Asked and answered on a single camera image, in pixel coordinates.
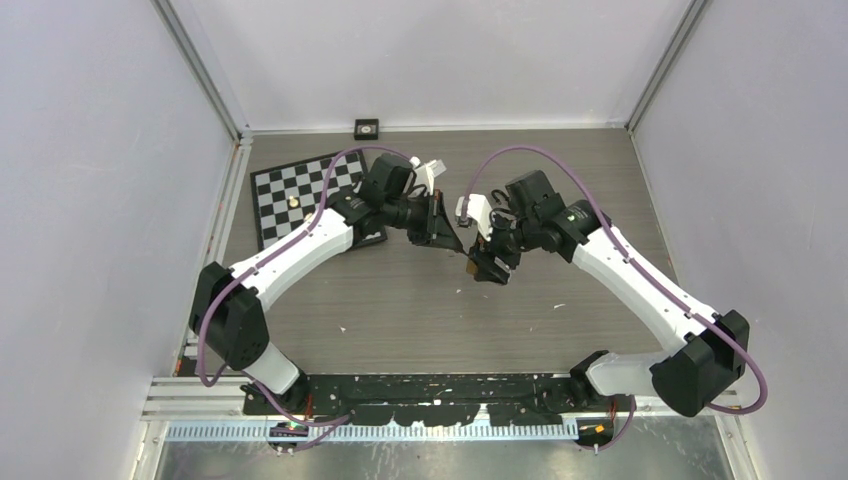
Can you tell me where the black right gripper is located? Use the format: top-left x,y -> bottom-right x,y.
467,209 -> 540,284

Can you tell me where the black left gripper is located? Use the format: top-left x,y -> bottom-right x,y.
384,190 -> 463,253

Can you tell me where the black Kaijing padlock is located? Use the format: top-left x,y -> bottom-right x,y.
490,189 -> 510,205

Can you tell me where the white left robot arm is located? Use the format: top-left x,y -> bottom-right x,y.
188,151 -> 462,414

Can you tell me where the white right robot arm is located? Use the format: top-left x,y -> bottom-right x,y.
455,170 -> 750,417

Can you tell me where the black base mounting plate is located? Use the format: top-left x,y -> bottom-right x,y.
240,373 -> 635,427

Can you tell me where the small black square box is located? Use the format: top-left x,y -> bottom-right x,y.
353,119 -> 380,141

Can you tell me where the black white chessboard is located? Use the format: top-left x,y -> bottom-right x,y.
250,152 -> 388,251

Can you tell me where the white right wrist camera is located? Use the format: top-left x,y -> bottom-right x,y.
455,194 -> 493,241

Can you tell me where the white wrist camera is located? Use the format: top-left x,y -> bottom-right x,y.
455,194 -> 493,241
409,156 -> 446,195

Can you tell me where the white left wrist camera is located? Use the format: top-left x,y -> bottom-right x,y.
409,156 -> 446,195

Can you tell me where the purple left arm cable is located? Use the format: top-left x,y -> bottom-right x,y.
195,146 -> 415,453

